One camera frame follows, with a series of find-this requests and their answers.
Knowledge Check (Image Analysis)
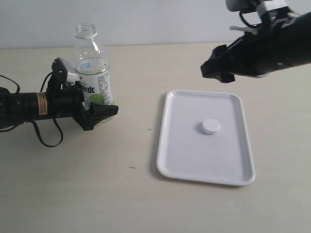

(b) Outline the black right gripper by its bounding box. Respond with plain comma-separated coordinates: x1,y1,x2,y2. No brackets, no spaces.
200,24,300,83

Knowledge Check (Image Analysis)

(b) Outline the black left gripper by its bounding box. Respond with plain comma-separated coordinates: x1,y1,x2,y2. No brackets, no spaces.
46,81,119,131

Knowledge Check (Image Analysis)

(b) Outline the clear plastic drink bottle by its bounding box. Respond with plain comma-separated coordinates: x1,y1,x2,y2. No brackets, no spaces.
74,23,114,110

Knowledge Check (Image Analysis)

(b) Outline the white bottle cap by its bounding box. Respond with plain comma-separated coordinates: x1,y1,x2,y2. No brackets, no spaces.
201,119,220,135

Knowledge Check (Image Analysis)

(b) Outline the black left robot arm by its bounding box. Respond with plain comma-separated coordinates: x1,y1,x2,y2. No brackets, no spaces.
0,84,119,131

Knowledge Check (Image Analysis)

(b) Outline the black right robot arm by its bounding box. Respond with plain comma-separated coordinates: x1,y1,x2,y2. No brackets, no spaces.
200,13,311,83

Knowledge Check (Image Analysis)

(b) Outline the white rectangular tray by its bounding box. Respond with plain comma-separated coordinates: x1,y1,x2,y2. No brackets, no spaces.
156,90,255,186

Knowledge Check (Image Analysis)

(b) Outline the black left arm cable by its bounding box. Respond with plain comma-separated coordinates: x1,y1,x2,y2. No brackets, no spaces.
0,71,64,148

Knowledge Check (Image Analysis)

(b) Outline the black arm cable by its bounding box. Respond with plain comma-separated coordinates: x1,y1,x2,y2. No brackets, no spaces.
0,71,64,148
238,9,264,29

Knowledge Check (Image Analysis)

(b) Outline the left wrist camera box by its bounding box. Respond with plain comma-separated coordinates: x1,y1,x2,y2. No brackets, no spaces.
52,57,80,84

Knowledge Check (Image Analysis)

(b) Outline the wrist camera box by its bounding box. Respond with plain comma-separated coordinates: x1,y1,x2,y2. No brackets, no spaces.
52,57,80,84
225,0,289,13

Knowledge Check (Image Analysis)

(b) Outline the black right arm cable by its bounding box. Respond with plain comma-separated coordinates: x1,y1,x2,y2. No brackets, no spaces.
238,9,264,29

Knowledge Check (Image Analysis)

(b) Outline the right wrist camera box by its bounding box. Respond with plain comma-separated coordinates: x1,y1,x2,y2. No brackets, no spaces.
225,0,289,13

